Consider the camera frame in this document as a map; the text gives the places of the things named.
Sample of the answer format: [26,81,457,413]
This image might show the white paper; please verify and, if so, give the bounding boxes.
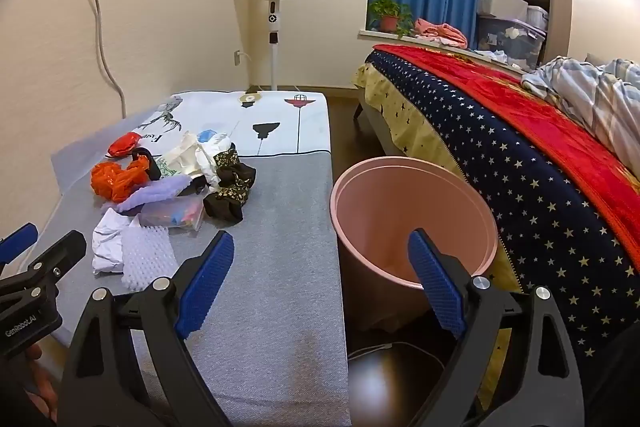
[91,209,133,275]

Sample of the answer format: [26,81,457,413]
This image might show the white foam net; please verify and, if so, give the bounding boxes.
[121,226,178,292]

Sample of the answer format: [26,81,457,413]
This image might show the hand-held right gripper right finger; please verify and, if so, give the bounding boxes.
[407,228,586,427]

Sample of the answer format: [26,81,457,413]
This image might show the white green-print plastic bag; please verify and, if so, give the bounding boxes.
[155,132,221,180]

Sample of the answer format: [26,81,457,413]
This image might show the white floor cable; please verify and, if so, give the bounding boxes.
[347,342,446,373]

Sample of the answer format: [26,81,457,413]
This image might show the red plastic bag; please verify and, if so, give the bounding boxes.
[106,132,143,158]

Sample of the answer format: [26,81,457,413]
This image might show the orange plastic bag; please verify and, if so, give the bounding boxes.
[91,157,151,202]

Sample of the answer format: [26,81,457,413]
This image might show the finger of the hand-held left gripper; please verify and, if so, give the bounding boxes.
[0,230,87,305]
[0,223,40,278]

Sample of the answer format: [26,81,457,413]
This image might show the black plastic strap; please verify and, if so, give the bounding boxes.
[131,147,162,180]

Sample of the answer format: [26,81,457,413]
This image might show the white crinkled wrapper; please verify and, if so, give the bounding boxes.
[196,134,237,188]

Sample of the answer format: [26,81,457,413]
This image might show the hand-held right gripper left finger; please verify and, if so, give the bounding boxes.
[57,229,236,427]

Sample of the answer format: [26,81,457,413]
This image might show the black gold patterned wrapper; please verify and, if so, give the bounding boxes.
[215,148,257,188]
[202,184,251,223]

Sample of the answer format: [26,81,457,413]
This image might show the person's black-clothed leg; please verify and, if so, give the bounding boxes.
[575,322,640,427]

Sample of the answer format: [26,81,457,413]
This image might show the wooden bookshelf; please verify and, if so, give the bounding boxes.
[512,0,573,72]

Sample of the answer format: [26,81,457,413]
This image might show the pale grey sheet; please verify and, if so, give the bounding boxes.
[50,114,151,198]

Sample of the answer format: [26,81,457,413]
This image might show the potted green plant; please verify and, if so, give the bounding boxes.
[366,0,416,38]

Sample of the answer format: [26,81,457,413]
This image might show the grey wall cable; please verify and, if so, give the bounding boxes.
[90,0,127,118]

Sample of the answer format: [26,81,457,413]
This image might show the purple foam net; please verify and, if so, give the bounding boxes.
[102,174,193,214]

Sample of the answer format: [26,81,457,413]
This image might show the clear bag with colourful contents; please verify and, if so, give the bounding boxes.
[139,196,205,232]

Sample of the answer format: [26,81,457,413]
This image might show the clear plastic storage box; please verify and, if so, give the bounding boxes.
[475,14,546,70]

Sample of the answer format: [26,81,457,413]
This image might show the pink trash bin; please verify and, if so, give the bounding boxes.
[330,157,499,333]

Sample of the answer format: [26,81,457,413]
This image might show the white lidded container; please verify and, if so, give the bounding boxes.
[525,4,549,30]

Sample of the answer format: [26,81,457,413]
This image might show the blue white striped quilt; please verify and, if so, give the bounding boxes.
[521,55,640,168]

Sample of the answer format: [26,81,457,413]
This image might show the beige storage box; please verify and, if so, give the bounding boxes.
[477,0,530,22]

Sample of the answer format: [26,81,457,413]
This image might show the bed frame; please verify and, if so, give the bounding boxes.
[352,89,401,158]

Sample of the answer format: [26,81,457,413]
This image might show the person's left hand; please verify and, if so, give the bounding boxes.
[22,342,60,423]

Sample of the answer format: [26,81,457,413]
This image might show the pink folded cloth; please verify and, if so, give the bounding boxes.
[413,18,468,50]

